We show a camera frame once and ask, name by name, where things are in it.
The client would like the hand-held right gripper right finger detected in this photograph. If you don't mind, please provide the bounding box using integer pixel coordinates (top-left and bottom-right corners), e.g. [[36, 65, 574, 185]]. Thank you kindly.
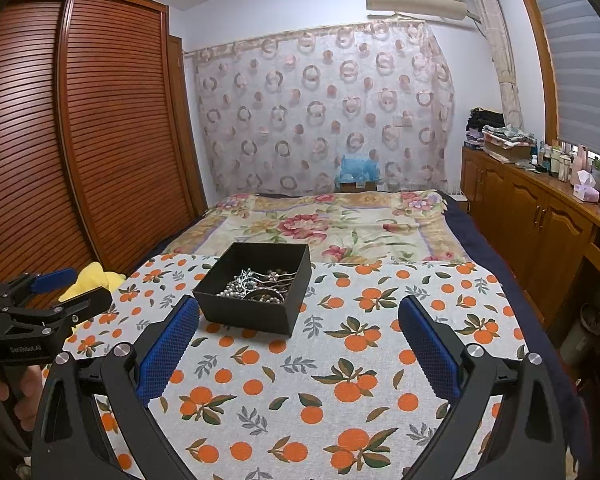
[[397, 294, 568, 480]]

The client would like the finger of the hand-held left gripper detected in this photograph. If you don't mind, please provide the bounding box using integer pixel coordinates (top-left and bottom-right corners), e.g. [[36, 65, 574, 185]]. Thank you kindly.
[[0, 267, 79, 306], [0, 287, 114, 342]]

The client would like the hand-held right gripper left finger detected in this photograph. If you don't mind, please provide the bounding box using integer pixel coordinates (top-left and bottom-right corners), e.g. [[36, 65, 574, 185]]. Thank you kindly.
[[30, 294, 201, 480]]

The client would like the white pearl necklace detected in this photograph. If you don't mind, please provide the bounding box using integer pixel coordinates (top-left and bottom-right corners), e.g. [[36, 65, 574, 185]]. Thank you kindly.
[[214, 280, 253, 302]]

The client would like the black jewelry box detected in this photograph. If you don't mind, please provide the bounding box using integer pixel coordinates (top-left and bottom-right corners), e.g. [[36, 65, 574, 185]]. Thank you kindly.
[[192, 242, 312, 337]]

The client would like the silver hairpin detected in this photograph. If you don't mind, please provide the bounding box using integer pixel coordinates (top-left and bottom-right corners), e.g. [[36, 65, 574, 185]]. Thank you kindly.
[[232, 266, 301, 293]]

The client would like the person's left hand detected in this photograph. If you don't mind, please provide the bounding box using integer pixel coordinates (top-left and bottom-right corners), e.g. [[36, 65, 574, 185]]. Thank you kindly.
[[0, 364, 45, 431]]

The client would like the yellow plush toy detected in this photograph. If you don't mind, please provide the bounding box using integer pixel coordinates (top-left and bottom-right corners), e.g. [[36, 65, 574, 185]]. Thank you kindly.
[[59, 261, 128, 303]]

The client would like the navy bed sheet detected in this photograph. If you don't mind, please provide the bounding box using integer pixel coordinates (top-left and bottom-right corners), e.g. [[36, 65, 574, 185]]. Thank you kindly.
[[440, 190, 593, 466]]

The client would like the orange fruit print tablecloth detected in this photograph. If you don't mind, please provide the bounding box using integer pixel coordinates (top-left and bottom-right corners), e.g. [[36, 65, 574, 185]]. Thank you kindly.
[[62, 252, 528, 480]]

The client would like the grey waste bin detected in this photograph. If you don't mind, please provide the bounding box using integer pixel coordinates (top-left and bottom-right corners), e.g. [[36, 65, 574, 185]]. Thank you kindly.
[[562, 302, 600, 366]]

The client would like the wooden louvred wardrobe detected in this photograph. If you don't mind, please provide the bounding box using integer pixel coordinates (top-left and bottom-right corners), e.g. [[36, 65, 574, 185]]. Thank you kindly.
[[0, 0, 208, 311]]

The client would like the long wooden cabinet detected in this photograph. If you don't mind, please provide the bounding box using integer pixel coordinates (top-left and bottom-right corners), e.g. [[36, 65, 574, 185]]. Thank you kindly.
[[460, 145, 600, 376]]

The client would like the floral blanket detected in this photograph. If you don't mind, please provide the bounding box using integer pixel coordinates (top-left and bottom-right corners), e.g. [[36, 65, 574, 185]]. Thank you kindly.
[[162, 189, 473, 266]]

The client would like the pink tissue box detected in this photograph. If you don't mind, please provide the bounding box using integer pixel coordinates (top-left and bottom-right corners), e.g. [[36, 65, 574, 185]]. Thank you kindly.
[[571, 170, 600, 203]]

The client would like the pile of folded clothes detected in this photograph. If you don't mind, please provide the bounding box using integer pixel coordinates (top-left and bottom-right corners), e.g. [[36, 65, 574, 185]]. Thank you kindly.
[[465, 107, 538, 163]]

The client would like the row of cosmetic bottles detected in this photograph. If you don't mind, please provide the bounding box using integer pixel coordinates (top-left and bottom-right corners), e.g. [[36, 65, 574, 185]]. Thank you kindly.
[[535, 140, 591, 183]]

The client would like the cream patterned curtain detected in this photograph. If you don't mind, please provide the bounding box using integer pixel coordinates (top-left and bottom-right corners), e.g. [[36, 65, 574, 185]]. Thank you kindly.
[[465, 0, 526, 131]]

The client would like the grey window blind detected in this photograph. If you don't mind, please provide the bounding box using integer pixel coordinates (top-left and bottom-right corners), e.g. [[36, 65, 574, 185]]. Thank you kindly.
[[525, 0, 600, 161]]

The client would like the ring print sheer curtain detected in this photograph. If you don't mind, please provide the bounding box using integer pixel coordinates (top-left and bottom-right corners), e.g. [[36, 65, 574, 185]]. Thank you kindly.
[[192, 19, 456, 196]]

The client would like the wooden window frame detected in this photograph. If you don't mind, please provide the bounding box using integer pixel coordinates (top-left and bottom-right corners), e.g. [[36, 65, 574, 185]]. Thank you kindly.
[[510, 0, 600, 181]]

